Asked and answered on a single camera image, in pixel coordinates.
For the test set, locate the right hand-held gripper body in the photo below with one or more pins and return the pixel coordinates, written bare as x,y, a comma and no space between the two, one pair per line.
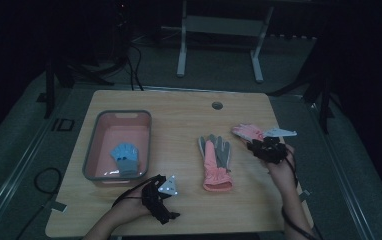
272,150

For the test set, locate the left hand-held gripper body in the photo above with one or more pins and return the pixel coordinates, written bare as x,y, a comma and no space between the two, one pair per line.
152,200

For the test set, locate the pink glove with white trim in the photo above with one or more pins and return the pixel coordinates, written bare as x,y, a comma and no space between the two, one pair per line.
245,131

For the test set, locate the blue knit glove with dots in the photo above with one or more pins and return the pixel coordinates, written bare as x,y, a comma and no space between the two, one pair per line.
127,156

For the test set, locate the pink glove with grey palm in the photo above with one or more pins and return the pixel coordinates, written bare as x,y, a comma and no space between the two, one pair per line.
215,176

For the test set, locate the pink basin with grey rim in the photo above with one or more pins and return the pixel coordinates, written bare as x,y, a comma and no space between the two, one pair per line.
112,140

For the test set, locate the person's left hand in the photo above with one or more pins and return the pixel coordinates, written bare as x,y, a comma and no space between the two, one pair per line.
130,205

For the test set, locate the person's right hand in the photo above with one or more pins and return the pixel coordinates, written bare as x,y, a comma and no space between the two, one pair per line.
280,171

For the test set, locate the grey tape piece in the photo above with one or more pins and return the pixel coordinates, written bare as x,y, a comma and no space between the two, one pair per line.
305,194

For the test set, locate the black metal stand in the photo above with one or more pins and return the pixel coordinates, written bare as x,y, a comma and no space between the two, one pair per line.
325,106
49,93

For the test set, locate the dark equipment with red light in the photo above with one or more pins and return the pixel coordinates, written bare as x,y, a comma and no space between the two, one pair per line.
122,20

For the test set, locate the metal floor rail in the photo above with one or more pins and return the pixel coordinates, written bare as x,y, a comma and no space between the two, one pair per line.
12,176
352,196

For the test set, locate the white metal desk frame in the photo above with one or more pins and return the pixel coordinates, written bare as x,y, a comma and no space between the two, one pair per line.
222,26

